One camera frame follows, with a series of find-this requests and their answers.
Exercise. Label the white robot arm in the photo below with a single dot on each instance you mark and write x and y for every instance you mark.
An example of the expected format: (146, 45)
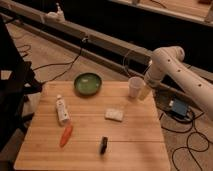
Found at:
(167, 61)

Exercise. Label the grey metal rail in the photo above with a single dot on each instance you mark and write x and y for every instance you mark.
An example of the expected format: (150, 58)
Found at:
(137, 36)

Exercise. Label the white sponge block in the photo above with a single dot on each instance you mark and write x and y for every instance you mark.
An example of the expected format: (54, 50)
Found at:
(114, 114)

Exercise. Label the translucent plastic cup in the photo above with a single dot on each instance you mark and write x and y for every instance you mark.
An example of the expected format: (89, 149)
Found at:
(135, 85)

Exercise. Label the white tube with label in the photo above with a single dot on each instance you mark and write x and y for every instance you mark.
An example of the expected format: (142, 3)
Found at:
(61, 109)

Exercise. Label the black chair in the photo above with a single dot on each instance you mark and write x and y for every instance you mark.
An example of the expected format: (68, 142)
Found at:
(17, 79)

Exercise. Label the blue power box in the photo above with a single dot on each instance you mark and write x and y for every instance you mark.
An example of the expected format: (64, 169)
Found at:
(178, 108)

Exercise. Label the orange toy carrot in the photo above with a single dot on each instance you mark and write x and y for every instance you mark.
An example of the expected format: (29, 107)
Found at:
(66, 135)

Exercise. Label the black standing eraser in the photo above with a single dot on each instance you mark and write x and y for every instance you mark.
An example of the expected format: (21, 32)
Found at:
(103, 145)

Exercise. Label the green ceramic bowl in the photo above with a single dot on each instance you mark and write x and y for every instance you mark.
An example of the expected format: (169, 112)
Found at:
(87, 84)

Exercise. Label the white clamp on rail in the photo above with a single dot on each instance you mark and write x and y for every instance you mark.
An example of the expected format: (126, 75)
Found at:
(58, 15)

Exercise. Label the translucent yellowish gripper finger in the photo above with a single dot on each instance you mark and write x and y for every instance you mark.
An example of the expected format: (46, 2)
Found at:
(145, 90)

